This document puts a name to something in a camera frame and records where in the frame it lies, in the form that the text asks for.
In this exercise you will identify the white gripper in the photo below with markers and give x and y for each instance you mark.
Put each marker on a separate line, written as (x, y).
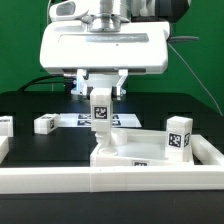
(99, 36)

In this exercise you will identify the white square tabletop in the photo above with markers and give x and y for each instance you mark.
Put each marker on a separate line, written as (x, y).
(133, 147)

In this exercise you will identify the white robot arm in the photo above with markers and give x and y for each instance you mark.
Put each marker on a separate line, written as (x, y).
(142, 11)

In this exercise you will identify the white marker sheet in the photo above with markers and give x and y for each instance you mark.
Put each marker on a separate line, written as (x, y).
(84, 120)

